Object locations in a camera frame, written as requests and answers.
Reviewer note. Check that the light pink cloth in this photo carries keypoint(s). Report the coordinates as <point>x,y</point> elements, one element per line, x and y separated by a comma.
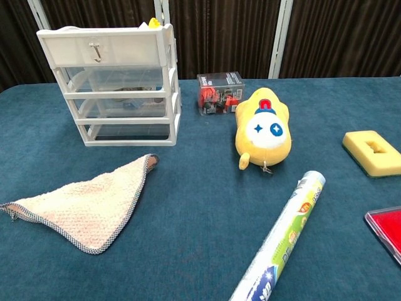
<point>84,203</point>

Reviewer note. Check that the clear box red black print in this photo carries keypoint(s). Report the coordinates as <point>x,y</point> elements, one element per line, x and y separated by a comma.
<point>219,94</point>

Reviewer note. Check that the yellow plush toy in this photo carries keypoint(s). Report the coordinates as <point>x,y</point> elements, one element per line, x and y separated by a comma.
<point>266,131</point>

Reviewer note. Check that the plastic wrap roll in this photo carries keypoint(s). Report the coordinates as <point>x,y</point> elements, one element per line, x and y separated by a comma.
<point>288,225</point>

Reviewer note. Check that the dark brown curtain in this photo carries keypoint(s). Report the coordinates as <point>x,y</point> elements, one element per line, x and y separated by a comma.
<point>219,31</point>

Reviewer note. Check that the white plastic drawer organizer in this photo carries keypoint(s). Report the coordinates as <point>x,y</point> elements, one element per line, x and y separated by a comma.
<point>125,47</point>

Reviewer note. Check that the small yellow object on drawers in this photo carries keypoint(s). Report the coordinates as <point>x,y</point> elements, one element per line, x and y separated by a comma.
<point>153,22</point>

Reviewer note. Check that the yellow sponge with slot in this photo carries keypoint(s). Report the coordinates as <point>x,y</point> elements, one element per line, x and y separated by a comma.
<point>357,141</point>

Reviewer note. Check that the red ink pad case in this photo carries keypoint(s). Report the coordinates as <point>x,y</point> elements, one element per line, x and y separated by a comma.
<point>388,229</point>

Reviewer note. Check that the white frame post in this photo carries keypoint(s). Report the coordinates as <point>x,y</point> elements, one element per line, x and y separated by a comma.
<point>280,37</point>
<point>39,12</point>
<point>161,11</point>

